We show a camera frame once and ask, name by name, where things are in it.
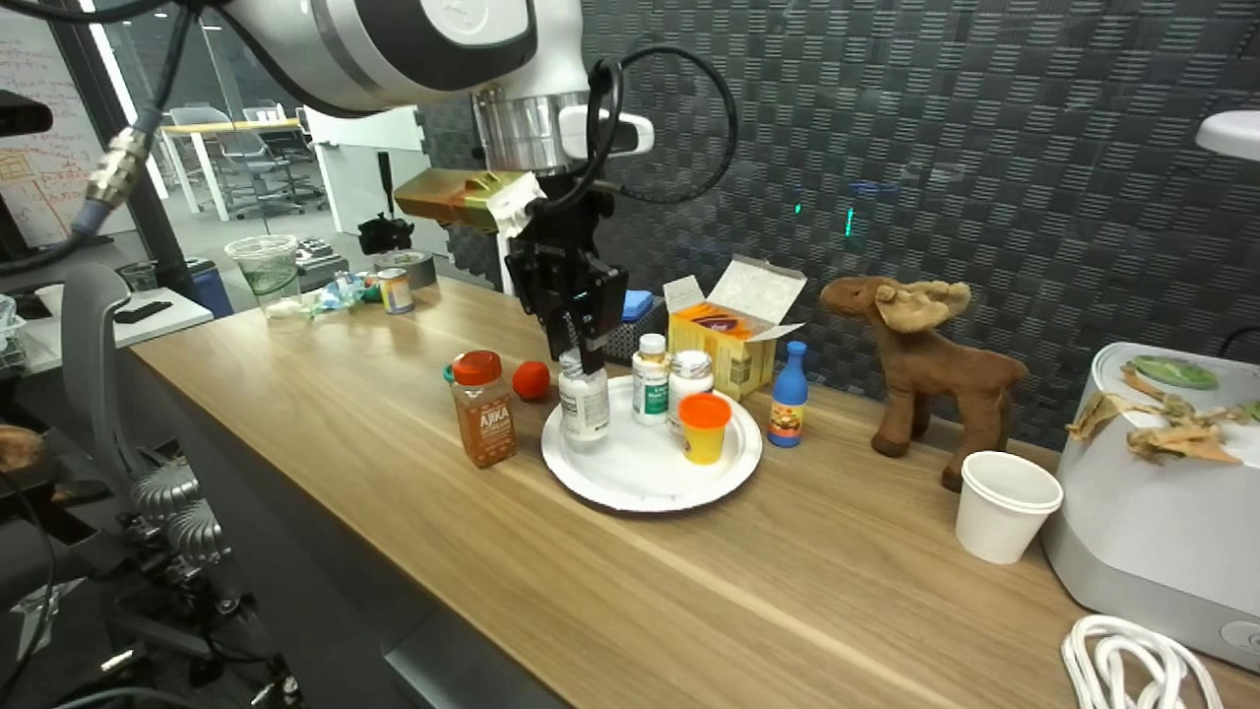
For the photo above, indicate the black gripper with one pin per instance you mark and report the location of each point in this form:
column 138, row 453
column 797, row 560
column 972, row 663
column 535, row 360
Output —
column 561, row 276

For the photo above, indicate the orange plush ball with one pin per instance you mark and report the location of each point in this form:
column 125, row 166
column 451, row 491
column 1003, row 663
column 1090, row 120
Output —
column 529, row 379

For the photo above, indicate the small white pill bottle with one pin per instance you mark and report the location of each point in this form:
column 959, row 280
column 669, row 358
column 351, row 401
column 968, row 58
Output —
column 583, row 401

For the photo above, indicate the green label pill bottle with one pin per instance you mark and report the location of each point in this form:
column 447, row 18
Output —
column 652, row 379

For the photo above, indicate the orange lid yellow tub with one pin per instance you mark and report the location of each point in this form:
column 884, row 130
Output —
column 703, row 428

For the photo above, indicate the blue label white bottle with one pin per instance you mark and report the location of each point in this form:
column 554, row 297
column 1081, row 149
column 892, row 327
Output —
column 692, row 372

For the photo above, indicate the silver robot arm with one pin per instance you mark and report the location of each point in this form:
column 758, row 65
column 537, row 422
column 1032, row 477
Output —
column 545, row 120

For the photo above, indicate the white paper plate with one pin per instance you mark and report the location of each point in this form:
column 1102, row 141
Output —
column 642, row 472

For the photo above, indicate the brown moose plushie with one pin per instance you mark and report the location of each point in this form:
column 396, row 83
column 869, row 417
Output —
column 922, row 363

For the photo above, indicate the blue folded cloth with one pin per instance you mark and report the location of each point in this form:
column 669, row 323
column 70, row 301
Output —
column 636, row 305

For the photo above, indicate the orange lid spice jar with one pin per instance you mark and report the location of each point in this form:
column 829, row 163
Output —
column 482, row 409

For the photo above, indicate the yellow open cardboard box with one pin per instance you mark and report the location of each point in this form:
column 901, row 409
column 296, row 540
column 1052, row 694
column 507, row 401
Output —
column 737, row 322

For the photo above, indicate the blue glue bottle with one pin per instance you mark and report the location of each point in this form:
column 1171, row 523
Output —
column 788, row 397

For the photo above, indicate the white paper cup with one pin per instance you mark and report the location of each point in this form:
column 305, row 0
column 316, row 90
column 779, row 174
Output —
column 1003, row 505

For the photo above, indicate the grey white appliance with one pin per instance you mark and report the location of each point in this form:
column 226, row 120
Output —
column 1163, row 498

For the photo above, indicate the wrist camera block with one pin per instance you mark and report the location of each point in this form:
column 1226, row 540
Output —
column 469, row 200

